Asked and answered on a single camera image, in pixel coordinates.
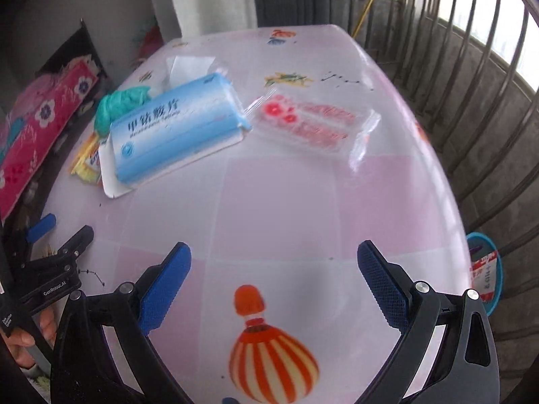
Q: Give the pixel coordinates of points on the clear red printed plastic wrapper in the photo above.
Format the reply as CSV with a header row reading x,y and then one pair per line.
x,y
297,118

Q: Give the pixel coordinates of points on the pink floral quilt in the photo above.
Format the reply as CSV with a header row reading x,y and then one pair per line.
x,y
38,117

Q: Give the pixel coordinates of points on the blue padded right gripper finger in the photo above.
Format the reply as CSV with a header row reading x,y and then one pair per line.
x,y
84,370
465,369

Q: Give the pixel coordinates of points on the white tissue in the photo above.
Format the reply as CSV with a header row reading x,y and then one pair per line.
x,y
184,69

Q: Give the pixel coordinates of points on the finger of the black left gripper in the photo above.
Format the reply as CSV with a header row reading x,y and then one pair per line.
x,y
77,244

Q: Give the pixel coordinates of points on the yellow snack wrapper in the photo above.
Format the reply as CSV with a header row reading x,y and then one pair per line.
x,y
86,164

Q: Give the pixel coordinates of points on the person's left hand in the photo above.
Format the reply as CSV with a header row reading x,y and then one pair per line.
x,y
19,340

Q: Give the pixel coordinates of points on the metal balcony railing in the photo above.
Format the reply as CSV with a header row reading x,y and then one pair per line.
x,y
469,71

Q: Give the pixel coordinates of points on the red white package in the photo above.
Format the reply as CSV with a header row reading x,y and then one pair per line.
x,y
484,276

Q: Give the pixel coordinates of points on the teal plastic bag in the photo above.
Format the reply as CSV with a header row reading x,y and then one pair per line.
x,y
116,105

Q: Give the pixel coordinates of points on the blue white medicine box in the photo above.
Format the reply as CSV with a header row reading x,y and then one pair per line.
x,y
176,125

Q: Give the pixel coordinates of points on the blue plastic trash bin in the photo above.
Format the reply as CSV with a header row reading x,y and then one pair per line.
x,y
480,245

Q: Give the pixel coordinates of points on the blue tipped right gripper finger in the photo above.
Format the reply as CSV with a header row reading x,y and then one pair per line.
x,y
41,228

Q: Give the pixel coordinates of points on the yellow broom handle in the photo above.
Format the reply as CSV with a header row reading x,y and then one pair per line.
x,y
366,8

